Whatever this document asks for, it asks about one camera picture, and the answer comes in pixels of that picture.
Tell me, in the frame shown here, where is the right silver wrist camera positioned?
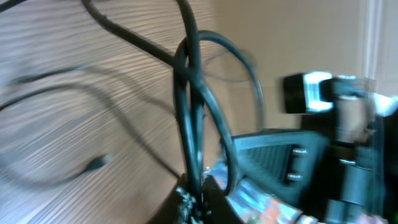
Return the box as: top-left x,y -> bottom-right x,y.
282,71 -> 333,114

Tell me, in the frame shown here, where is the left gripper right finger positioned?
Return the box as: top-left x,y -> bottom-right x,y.
203,175 -> 242,224

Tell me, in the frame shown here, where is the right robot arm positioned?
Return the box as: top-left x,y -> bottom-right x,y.
233,94 -> 397,223

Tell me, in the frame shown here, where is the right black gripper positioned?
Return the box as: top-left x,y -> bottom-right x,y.
233,114 -> 386,218

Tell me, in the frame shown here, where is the black cable bundle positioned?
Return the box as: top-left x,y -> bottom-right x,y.
0,0 -> 267,198

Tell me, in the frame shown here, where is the colourful painted backdrop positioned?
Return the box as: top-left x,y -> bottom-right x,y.
226,179 -> 318,224

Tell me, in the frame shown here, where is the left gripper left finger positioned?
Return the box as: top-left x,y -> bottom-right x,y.
146,174 -> 196,224

